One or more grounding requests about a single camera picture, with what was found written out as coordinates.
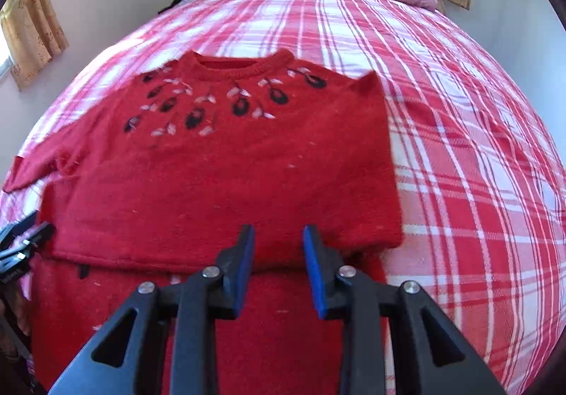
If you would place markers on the red embroidered knit sweater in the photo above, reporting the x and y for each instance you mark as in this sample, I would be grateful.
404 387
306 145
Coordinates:
230 174
283 346

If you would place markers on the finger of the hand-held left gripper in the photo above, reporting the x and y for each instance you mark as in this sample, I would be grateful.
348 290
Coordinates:
31 240
17 227

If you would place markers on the dark cloth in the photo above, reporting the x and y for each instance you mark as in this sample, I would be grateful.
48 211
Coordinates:
172 4

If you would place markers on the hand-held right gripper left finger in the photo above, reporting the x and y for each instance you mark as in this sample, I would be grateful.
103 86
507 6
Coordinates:
246 271

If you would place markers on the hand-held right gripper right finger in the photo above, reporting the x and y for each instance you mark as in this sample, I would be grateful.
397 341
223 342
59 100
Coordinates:
313 271

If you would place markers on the red plaid bed blanket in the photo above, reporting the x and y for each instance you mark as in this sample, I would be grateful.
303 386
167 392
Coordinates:
464 156

